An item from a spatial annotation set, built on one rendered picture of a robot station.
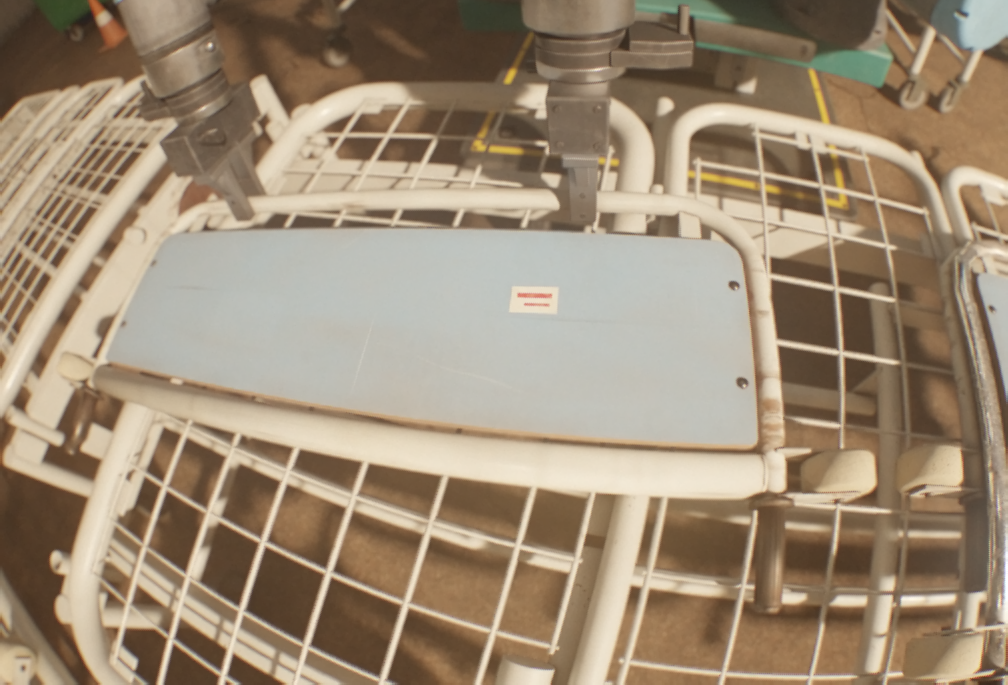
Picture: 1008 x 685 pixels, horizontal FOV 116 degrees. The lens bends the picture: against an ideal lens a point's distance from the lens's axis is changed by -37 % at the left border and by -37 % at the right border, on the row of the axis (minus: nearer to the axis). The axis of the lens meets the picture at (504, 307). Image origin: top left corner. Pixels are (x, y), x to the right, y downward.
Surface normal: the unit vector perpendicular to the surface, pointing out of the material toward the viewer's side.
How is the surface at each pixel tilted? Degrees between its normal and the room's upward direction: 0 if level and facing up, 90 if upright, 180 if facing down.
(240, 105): 90
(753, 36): 90
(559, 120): 79
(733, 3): 0
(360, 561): 0
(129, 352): 1
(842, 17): 70
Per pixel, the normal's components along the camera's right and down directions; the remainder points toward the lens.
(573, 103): -0.18, 0.75
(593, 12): 0.07, 0.74
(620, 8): 0.56, 0.58
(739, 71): -0.28, 0.85
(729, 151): -0.14, -0.50
